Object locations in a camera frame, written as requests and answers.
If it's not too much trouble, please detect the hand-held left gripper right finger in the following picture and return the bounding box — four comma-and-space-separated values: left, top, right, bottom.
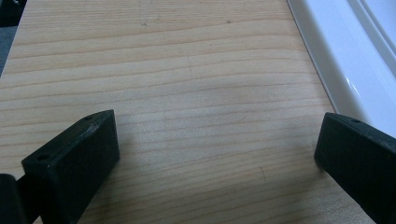
313, 112, 396, 224

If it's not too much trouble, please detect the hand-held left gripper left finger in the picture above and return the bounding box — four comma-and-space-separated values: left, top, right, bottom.
21, 109, 121, 224

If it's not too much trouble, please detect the white container lid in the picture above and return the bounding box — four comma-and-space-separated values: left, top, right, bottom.
286, 0, 396, 138

